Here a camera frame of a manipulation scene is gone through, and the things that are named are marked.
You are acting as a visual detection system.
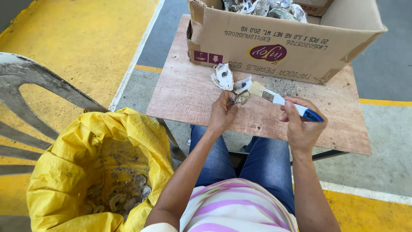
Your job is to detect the brown cardboard box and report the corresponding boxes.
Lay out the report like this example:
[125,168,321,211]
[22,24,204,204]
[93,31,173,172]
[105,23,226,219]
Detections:
[186,0,388,86]

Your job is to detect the large white oyster shell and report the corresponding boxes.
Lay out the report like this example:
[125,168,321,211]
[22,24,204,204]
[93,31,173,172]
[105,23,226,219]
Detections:
[211,63,234,91]

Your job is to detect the blue white paint brush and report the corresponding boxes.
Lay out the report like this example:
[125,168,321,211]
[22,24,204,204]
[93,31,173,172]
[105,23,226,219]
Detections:
[248,81,324,122]

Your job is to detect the heap of grey oyster shells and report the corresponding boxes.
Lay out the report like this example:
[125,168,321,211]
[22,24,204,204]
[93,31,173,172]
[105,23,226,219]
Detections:
[222,0,308,23]

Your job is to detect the grey plastic chair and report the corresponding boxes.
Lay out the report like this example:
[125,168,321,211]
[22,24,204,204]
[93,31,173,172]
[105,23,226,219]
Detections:
[0,52,110,176]

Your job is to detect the wooden table board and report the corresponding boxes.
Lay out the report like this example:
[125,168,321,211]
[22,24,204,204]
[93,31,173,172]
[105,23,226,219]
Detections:
[146,14,373,156]

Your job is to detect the small white oyster shell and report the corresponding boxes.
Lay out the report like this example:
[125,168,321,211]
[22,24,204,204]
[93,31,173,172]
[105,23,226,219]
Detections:
[233,75,253,94]

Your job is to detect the yellow woven sack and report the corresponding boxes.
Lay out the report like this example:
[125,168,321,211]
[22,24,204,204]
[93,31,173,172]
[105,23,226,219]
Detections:
[26,107,174,232]

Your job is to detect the pink striped shirt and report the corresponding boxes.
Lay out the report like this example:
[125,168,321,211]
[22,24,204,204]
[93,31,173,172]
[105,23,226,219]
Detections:
[140,178,298,232]

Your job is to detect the person's right hand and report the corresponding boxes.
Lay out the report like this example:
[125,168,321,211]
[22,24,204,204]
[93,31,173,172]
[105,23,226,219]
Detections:
[279,97,328,155]

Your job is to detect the brown oyster shell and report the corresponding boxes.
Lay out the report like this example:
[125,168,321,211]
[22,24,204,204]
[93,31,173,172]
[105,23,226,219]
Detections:
[234,90,250,106]

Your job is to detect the pile of brown cleaned shells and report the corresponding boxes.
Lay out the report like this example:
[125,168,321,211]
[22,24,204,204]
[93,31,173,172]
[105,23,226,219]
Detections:
[84,174,152,217]

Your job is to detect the person's left hand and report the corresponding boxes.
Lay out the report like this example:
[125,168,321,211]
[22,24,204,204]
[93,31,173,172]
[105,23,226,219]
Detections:
[207,90,242,135]

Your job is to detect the blue jeans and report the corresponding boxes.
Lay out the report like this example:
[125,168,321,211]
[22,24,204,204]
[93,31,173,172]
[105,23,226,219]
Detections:
[189,125,295,216]

